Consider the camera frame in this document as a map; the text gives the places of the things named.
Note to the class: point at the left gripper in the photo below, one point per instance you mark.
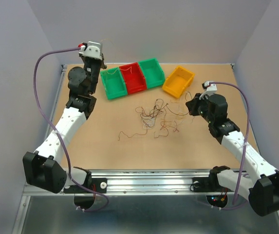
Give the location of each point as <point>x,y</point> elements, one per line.
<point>102,63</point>

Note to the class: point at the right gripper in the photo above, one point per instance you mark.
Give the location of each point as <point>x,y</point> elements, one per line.
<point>191,105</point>

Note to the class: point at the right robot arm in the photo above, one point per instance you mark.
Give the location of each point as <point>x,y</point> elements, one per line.
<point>261,187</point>

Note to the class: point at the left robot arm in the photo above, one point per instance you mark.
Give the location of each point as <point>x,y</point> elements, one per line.
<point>41,167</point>

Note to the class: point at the left green bin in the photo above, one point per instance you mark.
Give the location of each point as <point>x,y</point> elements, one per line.
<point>113,83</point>

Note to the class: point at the green bin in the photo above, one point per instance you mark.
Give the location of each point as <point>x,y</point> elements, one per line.
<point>153,73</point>
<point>113,83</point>

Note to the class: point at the red bin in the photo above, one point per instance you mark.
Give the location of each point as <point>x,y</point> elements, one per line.
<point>133,77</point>

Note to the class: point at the yellow bin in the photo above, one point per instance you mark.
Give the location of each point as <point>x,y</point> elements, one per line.
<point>178,81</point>

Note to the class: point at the right green bin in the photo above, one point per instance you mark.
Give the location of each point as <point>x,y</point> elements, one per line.
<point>153,73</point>

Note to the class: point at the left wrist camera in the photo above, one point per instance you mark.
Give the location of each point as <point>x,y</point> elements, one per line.
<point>91,49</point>

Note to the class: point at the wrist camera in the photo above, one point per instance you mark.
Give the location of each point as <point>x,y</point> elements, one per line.
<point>91,49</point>
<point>209,88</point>

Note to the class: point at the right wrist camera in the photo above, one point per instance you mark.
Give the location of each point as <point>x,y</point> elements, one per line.
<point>209,88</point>

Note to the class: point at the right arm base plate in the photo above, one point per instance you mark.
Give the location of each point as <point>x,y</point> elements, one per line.
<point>211,184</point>

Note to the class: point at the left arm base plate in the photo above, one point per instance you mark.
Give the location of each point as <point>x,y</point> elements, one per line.
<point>98,184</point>

